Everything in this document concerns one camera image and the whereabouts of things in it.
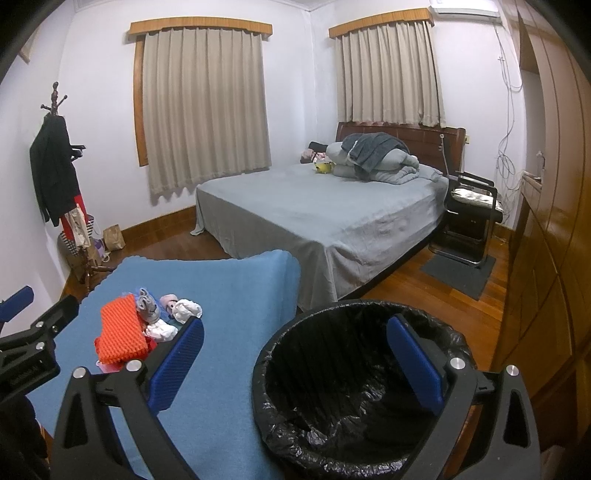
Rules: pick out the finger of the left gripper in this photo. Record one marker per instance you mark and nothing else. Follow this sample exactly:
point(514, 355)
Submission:
point(45, 328)
point(16, 303)

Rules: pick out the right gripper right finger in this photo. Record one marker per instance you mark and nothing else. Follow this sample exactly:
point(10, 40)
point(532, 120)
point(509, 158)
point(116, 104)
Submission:
point(505, 444)

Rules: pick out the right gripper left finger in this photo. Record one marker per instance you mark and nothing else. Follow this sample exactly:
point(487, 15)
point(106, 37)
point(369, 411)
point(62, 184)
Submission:
point(86, 443)

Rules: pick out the orange mesh sponge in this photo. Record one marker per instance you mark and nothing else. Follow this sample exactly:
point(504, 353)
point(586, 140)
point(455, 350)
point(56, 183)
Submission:
point(122, 333)

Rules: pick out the small white tissue wad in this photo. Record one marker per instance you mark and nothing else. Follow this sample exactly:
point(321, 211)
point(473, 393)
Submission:
point(160, 331)

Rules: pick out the grey sock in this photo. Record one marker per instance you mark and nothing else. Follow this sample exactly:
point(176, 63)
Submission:
point(146, 306)

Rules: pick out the pink knitted sock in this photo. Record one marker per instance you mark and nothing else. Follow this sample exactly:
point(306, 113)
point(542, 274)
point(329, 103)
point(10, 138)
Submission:
point(168, 302)

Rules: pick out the white tissue ball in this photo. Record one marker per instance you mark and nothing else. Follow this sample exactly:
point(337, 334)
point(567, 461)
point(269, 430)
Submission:
point(184, 309)

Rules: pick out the black lined trash bin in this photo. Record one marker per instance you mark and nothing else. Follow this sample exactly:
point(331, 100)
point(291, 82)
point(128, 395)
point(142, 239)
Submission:
point(330, 399)

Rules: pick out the wooden coat rack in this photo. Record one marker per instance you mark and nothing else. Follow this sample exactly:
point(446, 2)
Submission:
point(91, 266)

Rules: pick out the checkered basket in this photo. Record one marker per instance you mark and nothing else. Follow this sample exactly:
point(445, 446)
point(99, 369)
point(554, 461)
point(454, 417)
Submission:
point(70, 246)

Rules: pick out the red hanging garment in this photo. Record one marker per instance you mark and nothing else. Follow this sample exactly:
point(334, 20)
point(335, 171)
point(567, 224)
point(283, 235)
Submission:
point(74, 224)

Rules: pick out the brown paper bag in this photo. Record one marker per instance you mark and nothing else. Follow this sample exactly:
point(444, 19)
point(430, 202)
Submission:
point(113, 238)

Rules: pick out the wooden wardrobe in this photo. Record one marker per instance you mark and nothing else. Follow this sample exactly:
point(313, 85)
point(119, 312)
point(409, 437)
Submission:
point(546, 324)

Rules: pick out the black hanging jacket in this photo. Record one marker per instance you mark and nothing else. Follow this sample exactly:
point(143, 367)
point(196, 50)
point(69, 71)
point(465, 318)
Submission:
point(52, 174)

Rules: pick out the blue table cloth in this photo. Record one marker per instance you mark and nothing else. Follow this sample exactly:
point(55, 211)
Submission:
point(210, 420)

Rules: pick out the grey floor mat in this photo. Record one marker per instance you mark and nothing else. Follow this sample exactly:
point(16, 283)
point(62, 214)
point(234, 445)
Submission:
point(470, 280)

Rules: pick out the black bedside chair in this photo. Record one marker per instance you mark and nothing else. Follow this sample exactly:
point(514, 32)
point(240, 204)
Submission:
point(472, 209)

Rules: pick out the bed with grey sheet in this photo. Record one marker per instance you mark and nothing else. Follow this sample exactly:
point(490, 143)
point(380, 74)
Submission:
point(344, 232)

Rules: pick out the left beige curtain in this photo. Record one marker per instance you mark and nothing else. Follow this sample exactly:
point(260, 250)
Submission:
point(204, 107)

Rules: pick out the beige curtain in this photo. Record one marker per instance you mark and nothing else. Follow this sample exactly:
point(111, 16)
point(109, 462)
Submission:
point(388, 73)
point(204, 107)

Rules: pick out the yellow plush toy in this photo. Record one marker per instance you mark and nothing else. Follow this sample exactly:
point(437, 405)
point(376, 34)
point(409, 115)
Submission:
point(323, 165)

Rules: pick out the grey pillow pile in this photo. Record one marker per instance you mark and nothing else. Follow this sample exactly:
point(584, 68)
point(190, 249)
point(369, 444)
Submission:
point(397, 167)

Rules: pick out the wooden headboard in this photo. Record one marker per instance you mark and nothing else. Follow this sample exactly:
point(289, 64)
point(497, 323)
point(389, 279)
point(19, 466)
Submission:
point(430, 144)

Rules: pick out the dark grey folded blanket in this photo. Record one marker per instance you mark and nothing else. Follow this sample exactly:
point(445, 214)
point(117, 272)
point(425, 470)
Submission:
point(368, 150)

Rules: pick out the right beige curtain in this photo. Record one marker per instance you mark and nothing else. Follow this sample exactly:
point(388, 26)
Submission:
point(388, 73)

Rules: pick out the white air conditioner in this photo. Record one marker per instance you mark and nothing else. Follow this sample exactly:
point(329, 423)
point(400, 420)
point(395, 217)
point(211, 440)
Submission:
point(476, 11)

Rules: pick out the framed wall picture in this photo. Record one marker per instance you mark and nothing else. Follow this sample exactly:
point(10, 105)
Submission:
point(25, 51)

